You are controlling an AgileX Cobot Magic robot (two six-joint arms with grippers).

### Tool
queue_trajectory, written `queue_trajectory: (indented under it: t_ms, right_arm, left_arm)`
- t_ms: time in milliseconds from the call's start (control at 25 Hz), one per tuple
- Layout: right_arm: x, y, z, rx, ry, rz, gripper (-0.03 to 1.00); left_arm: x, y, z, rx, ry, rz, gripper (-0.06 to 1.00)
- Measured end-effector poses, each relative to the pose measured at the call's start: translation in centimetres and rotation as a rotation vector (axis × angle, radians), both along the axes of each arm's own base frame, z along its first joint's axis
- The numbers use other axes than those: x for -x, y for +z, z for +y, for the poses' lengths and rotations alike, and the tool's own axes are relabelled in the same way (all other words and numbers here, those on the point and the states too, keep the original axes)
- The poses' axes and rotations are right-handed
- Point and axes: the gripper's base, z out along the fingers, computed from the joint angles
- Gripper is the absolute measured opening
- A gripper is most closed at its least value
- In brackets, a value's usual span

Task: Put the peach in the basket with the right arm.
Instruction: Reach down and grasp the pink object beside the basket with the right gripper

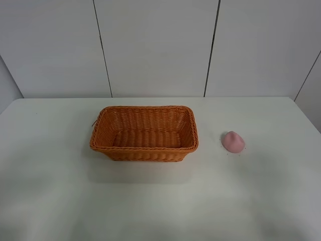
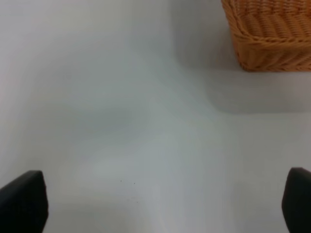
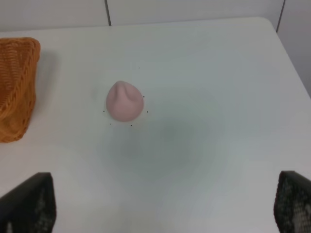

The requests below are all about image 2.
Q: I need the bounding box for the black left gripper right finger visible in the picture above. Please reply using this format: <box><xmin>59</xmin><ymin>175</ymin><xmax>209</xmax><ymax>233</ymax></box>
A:
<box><xmin>281</xmin><ymin>167</ymin><xmax>311</xmax><ymax>233</ymax></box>

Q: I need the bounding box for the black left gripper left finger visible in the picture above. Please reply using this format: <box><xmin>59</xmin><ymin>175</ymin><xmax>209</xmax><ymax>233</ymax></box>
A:
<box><xmin>0</xmin><ymin>170</ymin><xmax>49</xmax><ymax>233</ymax></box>

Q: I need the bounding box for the orange wicker basket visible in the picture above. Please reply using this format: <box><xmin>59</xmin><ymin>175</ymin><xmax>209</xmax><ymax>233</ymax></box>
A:
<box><xmin>222</xmin><ymin>0</ymin><xmax>311</xmax><ymax>72</ymax></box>

